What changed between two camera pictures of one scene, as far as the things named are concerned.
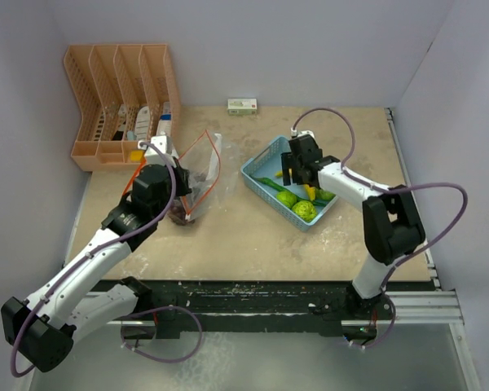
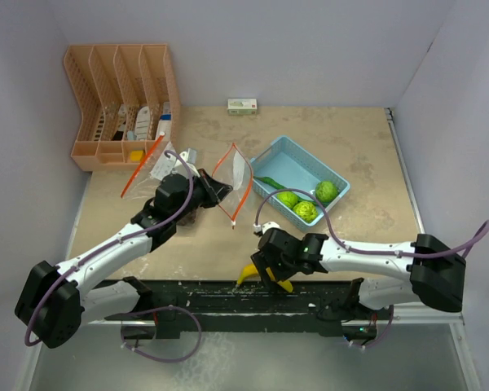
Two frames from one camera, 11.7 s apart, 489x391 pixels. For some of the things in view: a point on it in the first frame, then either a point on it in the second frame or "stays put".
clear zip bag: [212, 161] -> [234, 168]
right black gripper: [288, 161] -> [259, 262]
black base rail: [309, 308] stays put
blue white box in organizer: [165, 125] stays put
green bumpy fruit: [305, 210] stays put
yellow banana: [310, 190] -> [250, 270]
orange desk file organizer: [125, 94] stays put
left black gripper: [185, 171] -> [218, 190]
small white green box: [242, 106] stays put
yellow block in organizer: [136, 155] stays put
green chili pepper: [297, 195] stays put
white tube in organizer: [143, 124] stays put
